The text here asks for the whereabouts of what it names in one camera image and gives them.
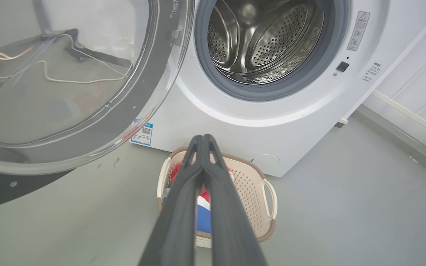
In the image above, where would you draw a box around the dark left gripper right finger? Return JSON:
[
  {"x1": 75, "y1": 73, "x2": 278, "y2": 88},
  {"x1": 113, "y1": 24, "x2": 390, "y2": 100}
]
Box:
[{"x1": 203, "y1": 134, "x2": 268, "y2": 266}]

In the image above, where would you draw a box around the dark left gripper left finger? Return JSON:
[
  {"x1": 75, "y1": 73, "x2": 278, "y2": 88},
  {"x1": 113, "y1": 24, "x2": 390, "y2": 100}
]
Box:
[{"x1": 138, "y1": 134, "x2": 204, "y2": 266}]

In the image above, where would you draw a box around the black round glass washer door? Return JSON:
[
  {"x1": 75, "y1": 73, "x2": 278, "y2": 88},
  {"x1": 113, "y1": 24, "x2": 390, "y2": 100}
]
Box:
[{"x1": 0, "y1": 0, "x2": 195, "y2": 213}]

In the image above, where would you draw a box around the white front-load washing machine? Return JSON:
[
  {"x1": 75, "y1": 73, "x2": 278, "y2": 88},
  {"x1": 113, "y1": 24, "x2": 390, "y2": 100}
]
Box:
[{"x1": 130, "y1": 0, "x2": 426, "y2": 178}]

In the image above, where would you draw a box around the blue white striped garment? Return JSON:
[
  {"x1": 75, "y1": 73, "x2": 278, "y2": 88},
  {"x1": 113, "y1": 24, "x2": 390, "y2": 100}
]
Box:
[{"x1": 197, "y1": 196, "x2": 212, "y2": 234}]

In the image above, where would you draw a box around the cream perforated laundry basket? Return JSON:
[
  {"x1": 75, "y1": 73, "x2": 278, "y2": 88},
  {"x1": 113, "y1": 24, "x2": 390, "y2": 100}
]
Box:
[{"x1": 156, "y1": 147, "x2": 278, "y2": 249}]

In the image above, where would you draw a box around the red and white garment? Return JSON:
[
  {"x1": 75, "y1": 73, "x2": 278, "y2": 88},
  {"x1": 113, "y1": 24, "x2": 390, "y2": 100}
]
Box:
[{"x1": 169, "y1": 163, "x2": 211, "y2": 203}]

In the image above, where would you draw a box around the round white filter cover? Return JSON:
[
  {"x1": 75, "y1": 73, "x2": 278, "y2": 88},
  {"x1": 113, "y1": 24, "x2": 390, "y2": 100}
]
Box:
[{"x1": 252, "y1": 154, "x2": 281, "y2": 175}]

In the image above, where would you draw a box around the blue energy label sticker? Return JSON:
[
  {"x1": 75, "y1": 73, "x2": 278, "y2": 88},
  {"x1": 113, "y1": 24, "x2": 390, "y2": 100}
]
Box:
[{"x1": 131, "y1": 122, "x2": 153, "y2": 146}]

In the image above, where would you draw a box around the steel perforated washer drum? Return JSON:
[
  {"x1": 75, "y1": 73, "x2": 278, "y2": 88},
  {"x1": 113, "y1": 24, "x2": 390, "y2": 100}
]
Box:
[{"x1": 207, "y1": 0, "x2": 325, "y2": 85}]

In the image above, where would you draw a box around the white panelled partition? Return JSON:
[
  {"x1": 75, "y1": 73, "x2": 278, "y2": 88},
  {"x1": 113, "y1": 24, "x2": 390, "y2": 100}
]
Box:
[{"x1": 357, "y1": 11, "x2": 426, "y2": 178}]

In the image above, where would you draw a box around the grey warning label sticker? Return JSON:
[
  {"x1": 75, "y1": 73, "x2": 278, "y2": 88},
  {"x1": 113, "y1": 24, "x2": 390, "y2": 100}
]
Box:
[{"x1": 347, "y1": 11, "x2": 371, "y2": 51}]

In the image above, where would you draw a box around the grey metal pipe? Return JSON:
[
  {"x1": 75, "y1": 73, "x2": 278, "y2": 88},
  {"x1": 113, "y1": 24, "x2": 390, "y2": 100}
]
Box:
[{"x1": 32, "y1": 0, "x2": 57, "y2": 38}]

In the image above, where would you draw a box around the white floor cable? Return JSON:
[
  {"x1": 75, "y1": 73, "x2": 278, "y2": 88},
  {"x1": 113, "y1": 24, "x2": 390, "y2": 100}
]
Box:
[
  {"x1": 56, "y1": 34, "x2": 129, "y2": 78},
  {"x1": 0, "y1": 60, "x2": 129, "y2": 118}
]

